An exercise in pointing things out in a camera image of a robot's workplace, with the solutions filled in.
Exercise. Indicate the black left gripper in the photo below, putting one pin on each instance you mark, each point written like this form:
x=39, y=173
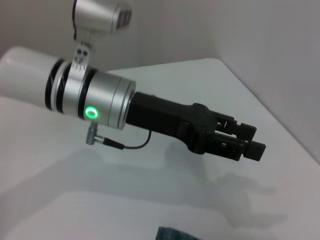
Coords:
x=170, y=117

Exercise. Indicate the blue denim shorts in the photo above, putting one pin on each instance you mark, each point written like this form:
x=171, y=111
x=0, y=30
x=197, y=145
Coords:
x=175, y=233

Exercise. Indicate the silver and white left arm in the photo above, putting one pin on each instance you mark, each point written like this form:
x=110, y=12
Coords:
x=80, y=92

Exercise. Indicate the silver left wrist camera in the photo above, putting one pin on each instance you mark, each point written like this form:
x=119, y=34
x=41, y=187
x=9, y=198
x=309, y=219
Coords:
x=100, y=17

